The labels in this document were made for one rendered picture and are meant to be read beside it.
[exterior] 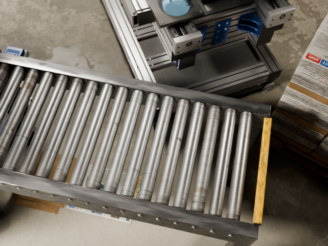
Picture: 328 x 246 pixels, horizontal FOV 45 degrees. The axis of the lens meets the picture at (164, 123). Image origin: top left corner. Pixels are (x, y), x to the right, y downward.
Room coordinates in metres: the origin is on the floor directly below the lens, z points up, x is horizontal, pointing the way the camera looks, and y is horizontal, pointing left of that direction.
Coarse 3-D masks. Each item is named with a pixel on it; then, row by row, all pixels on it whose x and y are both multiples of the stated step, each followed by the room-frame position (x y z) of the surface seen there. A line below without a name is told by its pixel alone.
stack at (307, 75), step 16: (320, 32) 1.23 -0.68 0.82; (320, 48) 1.13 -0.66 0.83; (304, 64) 1.07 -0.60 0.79; (320, 64) 1.05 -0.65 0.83; (304, 80) 1.06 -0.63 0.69; (320, 80) 1.02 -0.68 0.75; (288, 96) 1.06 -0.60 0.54; (304, 96) 1.03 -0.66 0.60; (288, 112) 1.05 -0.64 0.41; (304, 112) 1.01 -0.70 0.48; (320, 112) 0.98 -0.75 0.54; (272, 128) 1.06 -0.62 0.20; (288, 128) 1.03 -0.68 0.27; (304, 128) 1.00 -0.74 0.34; (272, 144) 1.04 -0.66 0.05; (288, 144) 1.00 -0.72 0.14; (304, 144) 0.97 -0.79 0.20; (320, 144) 0.94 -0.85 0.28; (304, 160) 0.96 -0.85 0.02; (320, 160) 0.91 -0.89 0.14
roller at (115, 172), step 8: (136, 96) 0.85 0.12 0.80; (136, 104) 0.81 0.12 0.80; (128, 112) 0.78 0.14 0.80; (136, 112) 0.78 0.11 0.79; (128, 120) 0.74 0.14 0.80; (136, 120) 0.75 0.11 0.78; (128, 128) 0.70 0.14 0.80; (120, 136) 0.67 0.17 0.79; (128, 136) 0.67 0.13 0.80; (120, 144) 0.63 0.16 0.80; (128, 144) 0.64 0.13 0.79; (120, 152) 0.60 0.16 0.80; (112, 160) 0.57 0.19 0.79; (120, 160) 0.57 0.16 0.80; (112, 168) 0.53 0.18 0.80; (120, 168) 0.54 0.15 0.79; (112, 176) 0.50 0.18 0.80; (120, 176) 0.51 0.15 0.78; (104, 184) 0.47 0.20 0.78; (112, 184) 0.47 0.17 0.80; (112, 192) 0.44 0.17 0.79
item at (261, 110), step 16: (16, 64) 0.97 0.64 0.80; (32, 64) 0.98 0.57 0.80; (48, 64) 0.98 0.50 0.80; (96, 80) 0.92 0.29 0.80; (112, 80) 0.92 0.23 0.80; (128, 80) 0.93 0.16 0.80; (112, 96) 0.90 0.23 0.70; (128, 96) 0.89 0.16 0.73; (144, 96) 0.88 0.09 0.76; (160, 96) 0.87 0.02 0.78; (176, 96) 0.86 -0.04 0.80; (192, 96) 0.87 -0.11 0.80; (208, 96) 0.87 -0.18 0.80; (224, 96) 0.88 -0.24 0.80; (224, 112) 0.83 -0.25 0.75; (240, 112) 0.82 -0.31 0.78; (256, 112) 0.81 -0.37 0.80
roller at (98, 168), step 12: (120, 96) 0.85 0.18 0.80; (120, 108) 0.79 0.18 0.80; (108, 120) 0.74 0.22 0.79; (120, 120) 0.75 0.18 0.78; (108, 132) 0.68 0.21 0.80; (108, 144) 0.63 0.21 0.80; (96, 156) 0.58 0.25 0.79; (108, 156) 0.59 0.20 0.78; (96, 168) 0.53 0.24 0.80; (96, 180) 0.48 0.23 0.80
